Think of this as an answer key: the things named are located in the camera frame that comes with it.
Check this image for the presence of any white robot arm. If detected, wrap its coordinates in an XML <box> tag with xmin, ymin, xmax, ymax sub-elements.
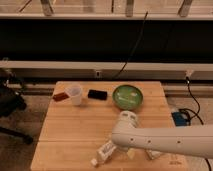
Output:
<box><xmin>111</xmin><ymin>111</ymin><xmax>213</xmax><ymax>159</ymax></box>

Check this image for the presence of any green ceramic bowl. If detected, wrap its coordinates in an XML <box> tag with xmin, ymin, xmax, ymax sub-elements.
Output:
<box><xmin>112</xmin><ymin>84</ymin><xmax>143</xmax><ymax>110</ymax></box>

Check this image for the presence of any black rectangular box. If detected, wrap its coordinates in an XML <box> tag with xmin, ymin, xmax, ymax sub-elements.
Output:
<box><xmin>88</xmin><ymin>89</ymin><xmax>107</xmax><ymax>100</ymax></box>

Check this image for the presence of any translucent plastic cup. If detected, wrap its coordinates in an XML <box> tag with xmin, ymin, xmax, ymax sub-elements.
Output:
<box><xmin>65</xmin><ymin>84</ymin><xmax>83</xmax><ymax>106</ymax></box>

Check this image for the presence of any small brown block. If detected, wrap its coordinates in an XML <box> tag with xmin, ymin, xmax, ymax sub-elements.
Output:
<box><xmin>53</xmin><ymin>92</ymin><xmax>68</xmax><ymax>102</ymax></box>

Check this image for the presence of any blue power adapter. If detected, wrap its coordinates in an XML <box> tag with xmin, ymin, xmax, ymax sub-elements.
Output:
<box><xmin>172</xmin><ymin>112</ymin><xmax>187</xmax><ymax>126</ymax></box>

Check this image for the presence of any white square packet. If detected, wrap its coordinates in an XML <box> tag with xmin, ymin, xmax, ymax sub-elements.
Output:
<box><xmin>147</xmin><ymin>150</ymin><xmax>162</xmax><ymax>160</ymax></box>

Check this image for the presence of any black office chair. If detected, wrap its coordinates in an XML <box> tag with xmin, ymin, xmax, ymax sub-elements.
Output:
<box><xmin>0</xmin><ymin>68</ymin><xmax>33</xmax><ymax>144</ymax></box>

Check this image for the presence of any white wall outlet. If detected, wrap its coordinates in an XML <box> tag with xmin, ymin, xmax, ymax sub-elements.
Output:
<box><xmin>95</xmin><ymin>70</ymin><xmax>101</xmax><ymax>78</ymax></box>

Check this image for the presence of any black hanging cable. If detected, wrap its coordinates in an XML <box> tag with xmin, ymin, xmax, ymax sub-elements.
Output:
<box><xmin>112</xmin><ymin>11</ymin><xmax>149</xmax><ymax>80</ymax></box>

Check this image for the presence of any black floor cable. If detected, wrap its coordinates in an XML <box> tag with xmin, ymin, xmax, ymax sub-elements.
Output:
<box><xmin>179</xmin><ymin>76</ymin><xmax>213</xmax><ymax>171</ymax></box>

